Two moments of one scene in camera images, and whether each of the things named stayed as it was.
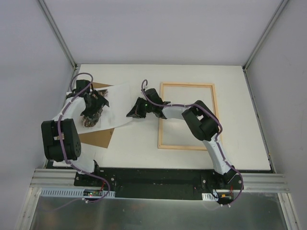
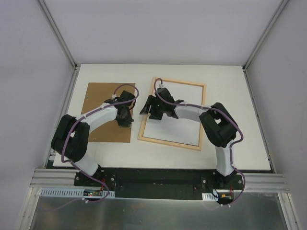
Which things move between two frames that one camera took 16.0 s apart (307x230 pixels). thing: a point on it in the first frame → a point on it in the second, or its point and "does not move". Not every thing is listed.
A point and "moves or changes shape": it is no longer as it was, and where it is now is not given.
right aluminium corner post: (275, 17) does not move
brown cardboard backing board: (100, 138) moves or changes shape
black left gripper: (95, 109) → (125, 119)
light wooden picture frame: (184, 85) → (181, 145)
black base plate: (159, 183) does not move
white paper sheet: (115, 115) moves or changes shape
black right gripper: (139, 108) → (152, 108)
